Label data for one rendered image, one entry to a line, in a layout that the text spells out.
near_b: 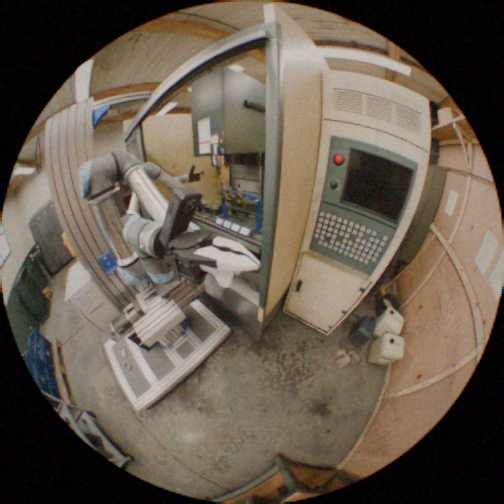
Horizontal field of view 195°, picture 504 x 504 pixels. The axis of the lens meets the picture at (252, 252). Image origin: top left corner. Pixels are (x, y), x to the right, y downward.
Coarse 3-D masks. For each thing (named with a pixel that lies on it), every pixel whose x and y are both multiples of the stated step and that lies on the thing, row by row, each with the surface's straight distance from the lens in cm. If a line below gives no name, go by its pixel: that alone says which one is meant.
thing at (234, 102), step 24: (216, 72) 152; (192, 96) 171; (216, 96) 141; (240, 96) 150; (264, 96) 181; (192, 120) 165; (216, 120) 136; (240, 120) 144; (264, 120) 174; (216, 144) 134; (240, 144) 141; (264, 144) 171
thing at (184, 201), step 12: (180, 192) 22; (192, 192) 23; (168, 204) 24; (180, 204) 22; (192, 204) 23; (168, 216) 24; (180, 216) 24; (192, 216) 26; (168, 228) 25; (180, 228) 26; (168, 240) 27
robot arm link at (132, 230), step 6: (132, 222) 41; (138, 222) 39; (144, 222) 37; (126, 228) 42; (132, 228) 39; (138, 228) 37; (126, 234) 41; (132, 234) 38; (138, 234) 36; (126, 240) 44; (132, 240) 39; (138, 240) 35; (138, 246) 37; (138, 252) 41; (144, 252) 40
